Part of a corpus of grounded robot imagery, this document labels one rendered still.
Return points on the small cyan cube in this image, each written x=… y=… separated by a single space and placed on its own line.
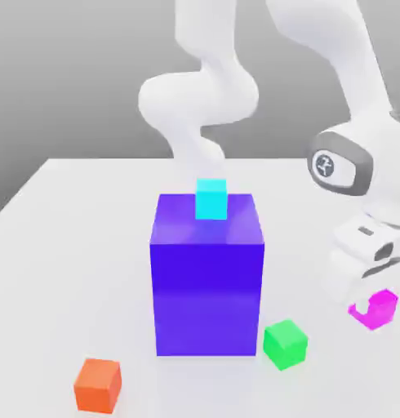
x=211 y=202

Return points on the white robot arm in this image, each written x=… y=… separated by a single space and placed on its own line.
x=200 y=98

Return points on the small magenta cube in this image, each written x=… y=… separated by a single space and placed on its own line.
x=381 y=310

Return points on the large purple box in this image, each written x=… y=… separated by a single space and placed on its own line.
x=205 y=294

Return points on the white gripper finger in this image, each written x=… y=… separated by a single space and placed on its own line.
x=362 y=302

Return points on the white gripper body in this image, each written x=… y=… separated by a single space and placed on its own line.
x=345 y=274

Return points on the small green cube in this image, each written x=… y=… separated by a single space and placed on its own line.
x=285 y=346

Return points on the small orange cube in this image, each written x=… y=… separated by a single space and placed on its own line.
x=97 y=387

